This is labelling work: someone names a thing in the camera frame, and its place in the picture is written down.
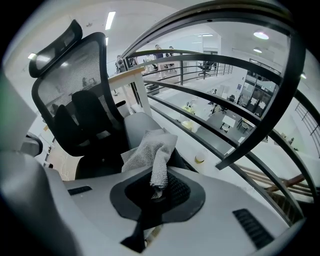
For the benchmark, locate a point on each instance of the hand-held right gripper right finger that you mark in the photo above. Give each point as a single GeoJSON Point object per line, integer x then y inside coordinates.
{"type": "Point", "coordinates": [185, 202]}

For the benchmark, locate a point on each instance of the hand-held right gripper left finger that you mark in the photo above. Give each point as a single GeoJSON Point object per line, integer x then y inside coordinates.
{"type": "Point", "coordinates": [120, 200]}

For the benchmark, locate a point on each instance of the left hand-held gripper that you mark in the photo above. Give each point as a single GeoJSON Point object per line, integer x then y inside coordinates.
{"type": "Point", "coordinates": [12, 117]}

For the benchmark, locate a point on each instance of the white cloth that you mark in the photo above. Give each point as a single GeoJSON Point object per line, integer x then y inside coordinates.
{"type": "Point", "coordinates": [152, 150]}

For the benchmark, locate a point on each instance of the cup with yellow drink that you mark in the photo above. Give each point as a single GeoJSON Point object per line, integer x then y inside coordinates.
{"type": "Point", "coordinates": [201, 157]}

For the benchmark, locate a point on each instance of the black mesh office chair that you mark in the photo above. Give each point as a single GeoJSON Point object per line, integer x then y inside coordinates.
{"type": "Point", "coordinates": [82, 117]}

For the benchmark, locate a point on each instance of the wooden staircase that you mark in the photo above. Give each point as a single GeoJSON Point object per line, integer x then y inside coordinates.
{"type": "Point", "coordinates": [282, 182]}

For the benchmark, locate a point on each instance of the wooden table with white legs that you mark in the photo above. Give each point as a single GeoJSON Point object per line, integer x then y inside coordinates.
{"type": "Point", "coordinates": [130, 77]}

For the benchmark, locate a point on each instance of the distant black office chair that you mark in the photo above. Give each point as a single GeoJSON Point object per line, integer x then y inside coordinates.
{"type": "Point", "coordinates": [206, 67]}

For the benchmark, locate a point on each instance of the long ceiling light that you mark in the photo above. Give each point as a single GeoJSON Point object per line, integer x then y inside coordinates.
{"type": "Point", "coordinates": [110, 20]}

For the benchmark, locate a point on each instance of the black metal railing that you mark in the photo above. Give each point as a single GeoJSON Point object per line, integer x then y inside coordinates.
{"type": "Point", "coordinates": [282, 100]}

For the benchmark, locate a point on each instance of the round ceiling light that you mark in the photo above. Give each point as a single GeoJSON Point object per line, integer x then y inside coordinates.
{"type": "Point", "coordinates": [257, 50]}
{"type": "Point", "coordinates": [261, 35]}

